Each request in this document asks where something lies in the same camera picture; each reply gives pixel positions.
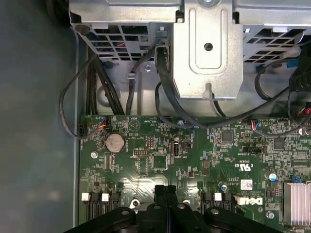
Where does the silver metal drive cage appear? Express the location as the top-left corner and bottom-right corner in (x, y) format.
(69, 0), (311, 100)

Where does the silver coin battery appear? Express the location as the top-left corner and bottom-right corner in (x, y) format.
(104, 132), (126, 153)

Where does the black open PC case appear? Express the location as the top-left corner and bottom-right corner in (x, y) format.
(0, 0), (311, 233)

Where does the internal USB port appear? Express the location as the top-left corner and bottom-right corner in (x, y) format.
(171, 142), (181, 158)

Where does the green motherboard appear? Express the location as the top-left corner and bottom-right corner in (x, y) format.
(79, 114), (311, 233)

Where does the flat black data cable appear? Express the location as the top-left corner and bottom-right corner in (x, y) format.
(154, 45), (243, 129)

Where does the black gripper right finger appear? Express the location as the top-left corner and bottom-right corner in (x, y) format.
(166, 184), (255, 233)

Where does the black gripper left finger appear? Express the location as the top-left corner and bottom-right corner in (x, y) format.
(63, 184), (169, 233)

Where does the thick black cable bundle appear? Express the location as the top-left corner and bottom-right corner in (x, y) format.
(85, 55), (126, 116)

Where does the black header connector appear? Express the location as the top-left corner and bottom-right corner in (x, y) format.
(242, 146), (263, 155)

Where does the black square chip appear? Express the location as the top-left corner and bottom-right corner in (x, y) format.
(221, 131), (234, 143)

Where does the black clipped cable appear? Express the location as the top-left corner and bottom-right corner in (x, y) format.
(125, 46), (158, 115)

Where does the silver finned heatsink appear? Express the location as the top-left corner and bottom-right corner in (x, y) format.
(283, 182), (311, 226)

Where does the thin black wire loop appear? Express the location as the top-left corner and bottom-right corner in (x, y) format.
(59, 54), (105, 140)

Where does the white barcode sticker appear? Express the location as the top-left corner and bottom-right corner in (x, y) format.
(240, 179), (253, 191)

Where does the red blue wire plug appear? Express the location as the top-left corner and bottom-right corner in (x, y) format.
(247, 119), (260, 132)
(98, 116), (110, 131)

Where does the black clip RAM slot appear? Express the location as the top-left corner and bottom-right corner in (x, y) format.
(90, 192), (101, 219)
(223, 193), (233, 212)
(201, 193), (212, 211)
(109, 191), (122, 212)

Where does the black cable connector bundle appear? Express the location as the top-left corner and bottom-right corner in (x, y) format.
(288, 43), (311, 117)

